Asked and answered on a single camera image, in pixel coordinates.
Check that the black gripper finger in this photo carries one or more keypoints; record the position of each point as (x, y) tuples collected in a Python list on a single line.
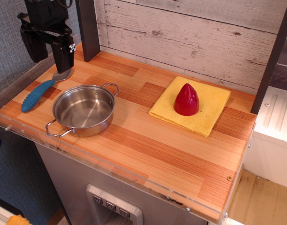
[(63, 49), (35, 46)]

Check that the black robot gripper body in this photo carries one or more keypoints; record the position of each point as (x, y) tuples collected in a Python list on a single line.
[(45, 16)]

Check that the red pepper toy vegetable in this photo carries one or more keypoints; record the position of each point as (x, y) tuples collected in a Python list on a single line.
[(187, 101)]

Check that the stainless steel pan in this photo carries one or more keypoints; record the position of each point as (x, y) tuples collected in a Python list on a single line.
[(85, 110)]

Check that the yellow folded cloth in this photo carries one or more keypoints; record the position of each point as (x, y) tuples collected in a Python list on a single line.
[(212, 101)]

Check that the grey toy fridge cabinet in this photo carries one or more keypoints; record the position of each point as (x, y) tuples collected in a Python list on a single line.
[(71, 178)]

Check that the silver dispenser button panel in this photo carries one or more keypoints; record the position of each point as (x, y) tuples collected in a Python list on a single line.
[(105, 206)]

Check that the yellow object bottom left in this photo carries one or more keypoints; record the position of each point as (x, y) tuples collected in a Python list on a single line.
[(17, 220)]

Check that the clear acrylic edge guard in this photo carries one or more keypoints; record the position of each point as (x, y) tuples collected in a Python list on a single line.
[(193, 172)]

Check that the white toy sink unit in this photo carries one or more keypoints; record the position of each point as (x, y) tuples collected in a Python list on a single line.
[(266, 156)]

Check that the dark left vertical post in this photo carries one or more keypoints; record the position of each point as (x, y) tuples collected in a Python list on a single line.
[(88, 27)]

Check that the dark vertical post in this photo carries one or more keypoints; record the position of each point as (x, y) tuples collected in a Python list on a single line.
[(272, 62), (88, 27)]

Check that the blue handled metal spoon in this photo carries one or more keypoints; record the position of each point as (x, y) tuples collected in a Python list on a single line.
[(31, 100)]

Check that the dark right vertical post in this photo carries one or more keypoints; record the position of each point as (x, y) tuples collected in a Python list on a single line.
[(272, 62)]

